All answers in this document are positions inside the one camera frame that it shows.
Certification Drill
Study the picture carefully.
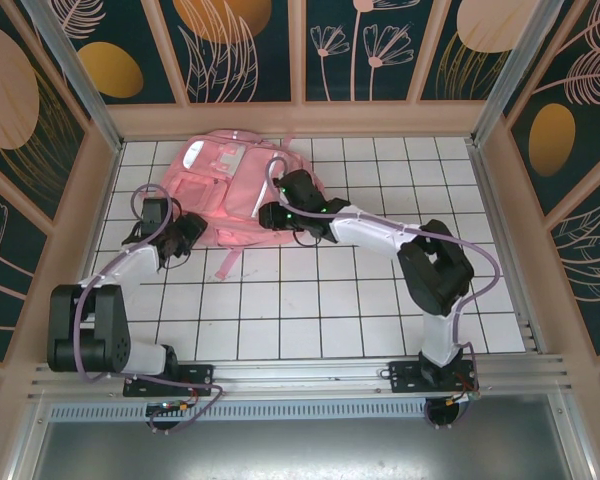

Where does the aluminium corner post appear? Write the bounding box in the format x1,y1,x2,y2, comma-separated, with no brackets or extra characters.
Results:
469,0,566,146
22,0,124,151

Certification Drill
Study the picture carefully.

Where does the pink student backpack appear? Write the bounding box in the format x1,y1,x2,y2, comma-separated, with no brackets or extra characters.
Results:
159,128,326,281

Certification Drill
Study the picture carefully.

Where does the aluminium mounting rail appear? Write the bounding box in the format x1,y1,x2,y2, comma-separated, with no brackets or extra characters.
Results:
27,354,571,401

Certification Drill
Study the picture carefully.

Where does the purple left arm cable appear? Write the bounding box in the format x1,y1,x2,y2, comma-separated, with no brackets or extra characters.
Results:
73,182,226,436

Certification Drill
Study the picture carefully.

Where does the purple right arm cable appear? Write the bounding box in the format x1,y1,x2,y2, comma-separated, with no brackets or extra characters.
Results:
263,157,502,431

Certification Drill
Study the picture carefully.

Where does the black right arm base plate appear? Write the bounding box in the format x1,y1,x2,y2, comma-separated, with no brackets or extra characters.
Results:
379,359,481,396

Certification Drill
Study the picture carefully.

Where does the aluminium side rail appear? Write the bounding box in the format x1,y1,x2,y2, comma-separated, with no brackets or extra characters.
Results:
467,139,551,357

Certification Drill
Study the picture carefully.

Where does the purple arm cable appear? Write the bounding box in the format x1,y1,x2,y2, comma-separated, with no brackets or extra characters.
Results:
73,182,226,436
263,157,502,431

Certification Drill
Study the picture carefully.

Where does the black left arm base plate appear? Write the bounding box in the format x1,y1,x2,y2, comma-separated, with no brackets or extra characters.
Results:
122,352,215,398

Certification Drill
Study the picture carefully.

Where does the slotted grey cable duct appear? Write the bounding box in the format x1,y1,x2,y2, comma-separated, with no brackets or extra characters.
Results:
47,402,429,421

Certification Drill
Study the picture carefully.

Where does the grey metal sheet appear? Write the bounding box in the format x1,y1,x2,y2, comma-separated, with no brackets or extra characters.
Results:
9,419,596,480

